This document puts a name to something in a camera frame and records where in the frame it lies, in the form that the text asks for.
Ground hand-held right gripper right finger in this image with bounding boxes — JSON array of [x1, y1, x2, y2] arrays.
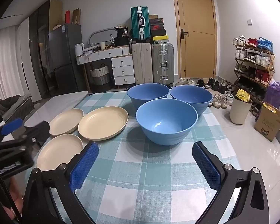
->
[[192, 141, 270, 224]]

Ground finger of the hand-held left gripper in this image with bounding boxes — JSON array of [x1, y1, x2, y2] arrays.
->
[[0, 118, 24, 144], [0, 121, 51, 155]]

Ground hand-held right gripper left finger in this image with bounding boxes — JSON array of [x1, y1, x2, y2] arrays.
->
[[22, 141, 99, 224]]

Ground large beige plate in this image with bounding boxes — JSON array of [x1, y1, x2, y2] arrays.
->
[[78, 106, 129, 142]]

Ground blue bowl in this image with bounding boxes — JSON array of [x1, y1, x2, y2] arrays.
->
[[127, 83, 170, 109], [136, 98, 198, 145], [170, 85, 213, 119]]

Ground person's left hand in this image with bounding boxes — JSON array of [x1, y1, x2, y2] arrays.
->
[[5, 175, 26, 220]]

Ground dark clothes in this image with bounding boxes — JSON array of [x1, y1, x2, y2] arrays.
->
[[0, 94, 22, 113]]

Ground grey quilted mattress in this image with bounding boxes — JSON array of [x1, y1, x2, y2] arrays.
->
[[3, 95, 35, 122]]

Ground grey low table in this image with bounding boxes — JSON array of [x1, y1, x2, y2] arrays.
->
[[24, 91, 89, 131]]

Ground white curtain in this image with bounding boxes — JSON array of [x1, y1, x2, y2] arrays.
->
[[0, 26, 26, 104]]

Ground teal checked tablecloth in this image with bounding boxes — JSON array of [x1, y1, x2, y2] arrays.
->
[[41, 91, 242, 224]]

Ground beige trash bin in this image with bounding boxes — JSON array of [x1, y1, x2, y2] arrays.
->
[[229, 91, 253, 125]]

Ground white wardrobe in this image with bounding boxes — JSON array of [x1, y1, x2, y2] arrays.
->
[[16, 16, 43, 102]]

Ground cardboard box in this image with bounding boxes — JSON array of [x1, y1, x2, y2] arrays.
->
[[254, 102, 280, 142]]

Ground yellow plastic bag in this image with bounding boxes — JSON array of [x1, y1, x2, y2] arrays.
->
[[234, 89, 251, 103]]

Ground woven laundry basket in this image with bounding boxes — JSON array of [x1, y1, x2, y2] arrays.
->
[[90, 63, 110, 93]]

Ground row of sneakers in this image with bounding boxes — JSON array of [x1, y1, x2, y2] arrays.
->
[[175, 77, 235, 109]]

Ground dark grey fridge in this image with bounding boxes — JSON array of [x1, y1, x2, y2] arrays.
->
[[48, 24, 85, 94]]

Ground yellow snack packets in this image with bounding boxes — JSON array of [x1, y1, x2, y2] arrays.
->
[[263, 103, 278, 114]]

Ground white kettle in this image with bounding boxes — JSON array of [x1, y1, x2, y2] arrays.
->
[[74, 43, 85, 57]]

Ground black glass wardrobe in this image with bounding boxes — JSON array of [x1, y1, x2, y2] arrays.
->
[[29, 0, 63, 98]]

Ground purple plastic bag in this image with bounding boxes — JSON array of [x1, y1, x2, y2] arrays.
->
[[264, 82, 280, 111]]

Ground white desk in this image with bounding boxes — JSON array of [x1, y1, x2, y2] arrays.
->
[[76, 45, 133, 91]]

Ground white drawer cabinet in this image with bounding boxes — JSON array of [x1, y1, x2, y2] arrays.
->
[[111, 55, 136, 86]]

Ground oval mirror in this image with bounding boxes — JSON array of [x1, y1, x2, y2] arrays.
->
[[88, 27, 118, 48]]

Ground silver suitcase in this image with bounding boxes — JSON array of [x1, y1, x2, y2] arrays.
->
[[151, 43, 175, 87]]

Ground wooden door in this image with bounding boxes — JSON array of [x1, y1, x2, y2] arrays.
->
[[171, 0, 216, 80]]

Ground brown cardboard carton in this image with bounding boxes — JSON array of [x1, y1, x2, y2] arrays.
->
[[72, 8, 82, 26]]

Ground beige suitcase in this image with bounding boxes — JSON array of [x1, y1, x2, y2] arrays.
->
[[131, 42, 154, 85]]

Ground shoe rack with shoes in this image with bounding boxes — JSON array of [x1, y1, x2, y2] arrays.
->
[[232, 35, 275, 106]]

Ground black bag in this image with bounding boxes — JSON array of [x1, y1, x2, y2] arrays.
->
[[113, 24, 131, 47]]

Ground wooden shoe rack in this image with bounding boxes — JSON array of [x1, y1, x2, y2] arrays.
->
[[233, 44, 276, 113]]

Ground yellow black shoe box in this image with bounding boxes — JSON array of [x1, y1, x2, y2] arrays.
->
[[152, 35, 170, 44]]

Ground black red shoe box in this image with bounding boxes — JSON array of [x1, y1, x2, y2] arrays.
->
[[151, 24, 166, 37]]

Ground green suitcase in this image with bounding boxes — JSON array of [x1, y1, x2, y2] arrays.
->
[[131, 6, 151, 41]]

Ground black ribbed cable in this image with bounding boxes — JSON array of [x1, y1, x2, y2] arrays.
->
[[0, 156, 22, 224]]

